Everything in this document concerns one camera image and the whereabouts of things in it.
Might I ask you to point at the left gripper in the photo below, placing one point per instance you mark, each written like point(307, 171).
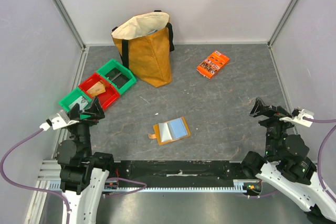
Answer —
point(95, 110)

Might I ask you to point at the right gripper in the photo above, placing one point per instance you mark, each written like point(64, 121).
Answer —
point(271, 114)

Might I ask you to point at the yellow leather card holder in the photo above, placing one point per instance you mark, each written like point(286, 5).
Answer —
point(170, 131)

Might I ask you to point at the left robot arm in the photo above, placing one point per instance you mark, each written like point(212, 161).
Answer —
point(83, 172)

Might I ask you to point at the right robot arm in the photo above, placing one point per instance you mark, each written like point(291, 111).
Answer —
point(286, 165)

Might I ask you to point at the grey card in bin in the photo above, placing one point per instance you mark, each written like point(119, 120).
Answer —
point(81, 101)

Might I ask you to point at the black card in bin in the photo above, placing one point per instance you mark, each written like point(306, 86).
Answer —
point(117, 78)

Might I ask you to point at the green bin near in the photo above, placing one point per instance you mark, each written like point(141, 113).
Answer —
point(69, 98)

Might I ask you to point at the green bin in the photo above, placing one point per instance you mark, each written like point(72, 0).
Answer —
point(69, 98)
point(115, 64)

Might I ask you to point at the red bin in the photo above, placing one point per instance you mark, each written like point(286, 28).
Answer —
point(106, 99)

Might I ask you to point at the green bin far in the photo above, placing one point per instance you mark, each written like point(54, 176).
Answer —
point(115, 64)

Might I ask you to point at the orange screw box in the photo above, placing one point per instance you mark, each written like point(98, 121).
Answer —
point(212, 65)

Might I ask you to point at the brown paper tote bag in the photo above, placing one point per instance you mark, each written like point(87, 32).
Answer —
point(144, 43)

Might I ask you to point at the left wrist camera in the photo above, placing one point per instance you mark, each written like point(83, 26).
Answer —
point(57, 121)

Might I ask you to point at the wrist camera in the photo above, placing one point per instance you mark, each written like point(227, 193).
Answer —
point(299, 117)
point(57, 121)

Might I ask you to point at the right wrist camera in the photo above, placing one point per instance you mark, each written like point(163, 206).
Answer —
point(299, 117)

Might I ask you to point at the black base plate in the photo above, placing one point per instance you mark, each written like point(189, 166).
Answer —
point(133, 169)

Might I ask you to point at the slotted cable duct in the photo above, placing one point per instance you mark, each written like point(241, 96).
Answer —
point(237, 187)

